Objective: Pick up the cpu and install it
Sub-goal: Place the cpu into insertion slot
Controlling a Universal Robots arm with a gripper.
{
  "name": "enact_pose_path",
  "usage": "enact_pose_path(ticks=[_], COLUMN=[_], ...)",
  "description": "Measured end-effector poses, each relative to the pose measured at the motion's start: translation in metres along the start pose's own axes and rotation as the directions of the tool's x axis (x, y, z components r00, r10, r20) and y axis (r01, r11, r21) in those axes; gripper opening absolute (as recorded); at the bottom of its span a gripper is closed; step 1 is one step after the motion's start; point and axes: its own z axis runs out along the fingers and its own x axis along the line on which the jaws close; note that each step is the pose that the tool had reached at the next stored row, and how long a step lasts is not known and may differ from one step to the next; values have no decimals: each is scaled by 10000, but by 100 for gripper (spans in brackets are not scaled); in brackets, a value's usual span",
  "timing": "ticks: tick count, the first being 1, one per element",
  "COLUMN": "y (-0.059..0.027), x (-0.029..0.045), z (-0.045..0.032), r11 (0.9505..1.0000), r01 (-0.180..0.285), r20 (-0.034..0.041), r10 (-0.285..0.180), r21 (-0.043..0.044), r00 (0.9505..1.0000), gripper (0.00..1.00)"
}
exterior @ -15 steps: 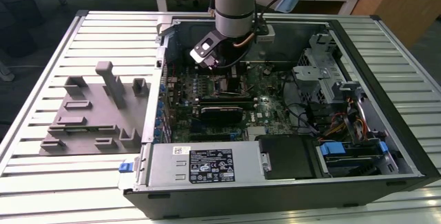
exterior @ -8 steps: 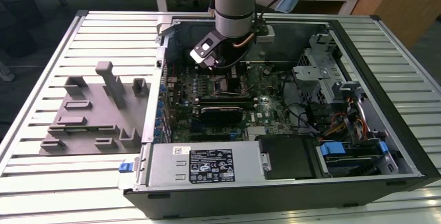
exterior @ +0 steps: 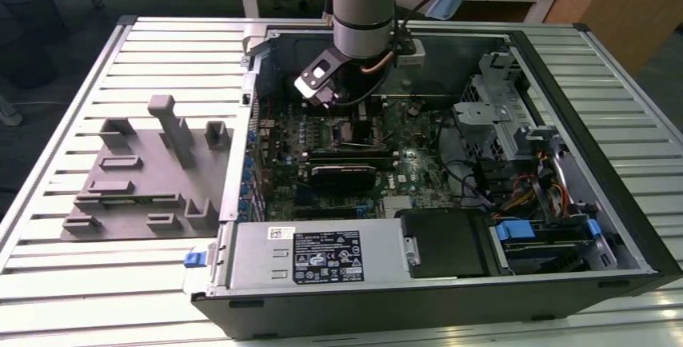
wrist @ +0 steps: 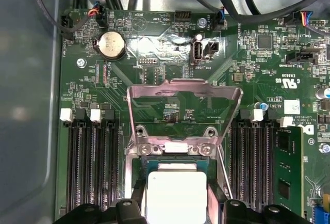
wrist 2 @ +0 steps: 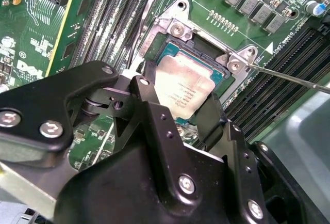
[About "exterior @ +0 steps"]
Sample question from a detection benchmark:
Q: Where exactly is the black open PC case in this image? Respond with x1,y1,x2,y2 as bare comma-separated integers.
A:
180,22,683,342

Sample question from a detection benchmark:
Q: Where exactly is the CPU socket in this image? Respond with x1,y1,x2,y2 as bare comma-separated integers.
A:
330,116,390,152

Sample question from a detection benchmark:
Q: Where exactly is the green motherboard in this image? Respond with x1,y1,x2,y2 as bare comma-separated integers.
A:
250,97,466,222

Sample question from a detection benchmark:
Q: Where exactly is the brass cable fitting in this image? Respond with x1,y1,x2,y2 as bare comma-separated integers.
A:
361,53,398,74

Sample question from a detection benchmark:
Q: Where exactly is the black RAM slot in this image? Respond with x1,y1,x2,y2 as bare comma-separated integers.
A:
307,156,399,170
307,149,399,161

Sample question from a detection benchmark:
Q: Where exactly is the orange wire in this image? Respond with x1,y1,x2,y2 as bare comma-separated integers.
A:
553,178,571,214

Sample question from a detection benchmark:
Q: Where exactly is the metal socket cover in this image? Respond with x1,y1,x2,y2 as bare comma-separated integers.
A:
375,101,391,142

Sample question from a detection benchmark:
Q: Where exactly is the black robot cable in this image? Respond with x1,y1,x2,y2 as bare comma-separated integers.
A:
334,0,471,108

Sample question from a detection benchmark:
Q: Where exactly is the green RAM stick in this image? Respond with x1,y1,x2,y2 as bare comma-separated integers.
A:
100,197,156,206

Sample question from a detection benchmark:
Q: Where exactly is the black office chair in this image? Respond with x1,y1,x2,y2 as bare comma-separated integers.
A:
0,0,71,88

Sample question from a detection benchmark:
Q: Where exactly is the yellow wire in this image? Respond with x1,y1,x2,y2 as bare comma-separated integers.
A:
499,190,535,214

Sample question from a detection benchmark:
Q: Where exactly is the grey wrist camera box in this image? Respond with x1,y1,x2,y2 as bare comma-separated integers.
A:
395,38,427,69

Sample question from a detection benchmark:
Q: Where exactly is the wooden cabinet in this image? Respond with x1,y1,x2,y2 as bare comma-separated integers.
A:
547,0,683,74

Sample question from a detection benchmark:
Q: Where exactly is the metal drive cage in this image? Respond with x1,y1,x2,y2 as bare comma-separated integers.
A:
451,51,543,162

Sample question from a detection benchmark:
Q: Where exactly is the blue disk carrier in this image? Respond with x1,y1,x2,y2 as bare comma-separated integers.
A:
494,218,607,256

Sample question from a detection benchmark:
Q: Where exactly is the grey parts rack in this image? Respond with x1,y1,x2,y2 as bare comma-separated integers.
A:
59,94,236,242

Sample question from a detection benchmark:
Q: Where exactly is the white chair base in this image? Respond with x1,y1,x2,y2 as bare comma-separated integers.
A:
0,93,24,127

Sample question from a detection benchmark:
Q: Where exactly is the black plastic shroud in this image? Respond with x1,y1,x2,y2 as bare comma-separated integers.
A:
398,208,503,280

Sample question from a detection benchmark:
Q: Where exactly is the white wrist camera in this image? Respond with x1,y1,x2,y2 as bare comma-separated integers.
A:
294,49,345,108

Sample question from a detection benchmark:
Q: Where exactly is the black wire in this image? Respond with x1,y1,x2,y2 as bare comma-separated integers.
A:
437,154,498,209

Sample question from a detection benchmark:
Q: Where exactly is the black expansion slot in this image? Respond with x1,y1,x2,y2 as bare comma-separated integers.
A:
291,206,367,221

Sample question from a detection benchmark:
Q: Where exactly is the silver power supply unit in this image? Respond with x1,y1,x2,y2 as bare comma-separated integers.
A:
211,218,413,296

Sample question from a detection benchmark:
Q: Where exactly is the black cooler module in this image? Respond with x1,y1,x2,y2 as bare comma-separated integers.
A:
307,164,378,194

